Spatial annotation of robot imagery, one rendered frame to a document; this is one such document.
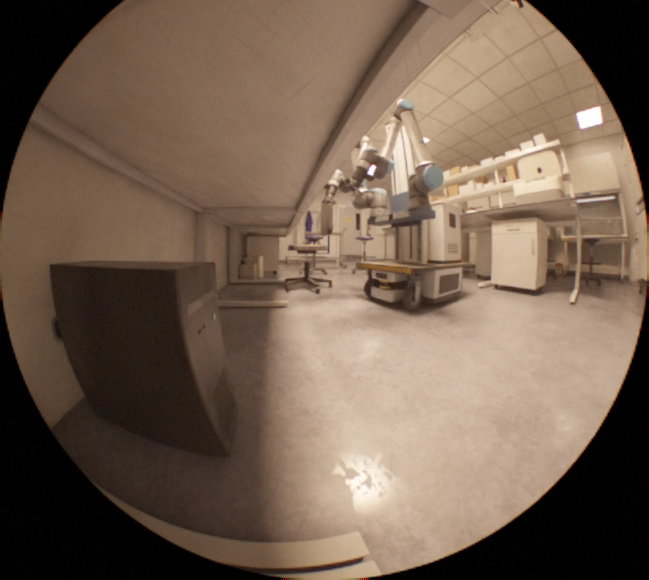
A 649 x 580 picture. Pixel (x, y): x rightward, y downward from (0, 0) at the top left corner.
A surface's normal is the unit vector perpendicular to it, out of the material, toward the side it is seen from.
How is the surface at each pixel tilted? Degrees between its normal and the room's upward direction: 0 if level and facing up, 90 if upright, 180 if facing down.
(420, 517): 0
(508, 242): 90
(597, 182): 82
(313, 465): 0
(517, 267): 90
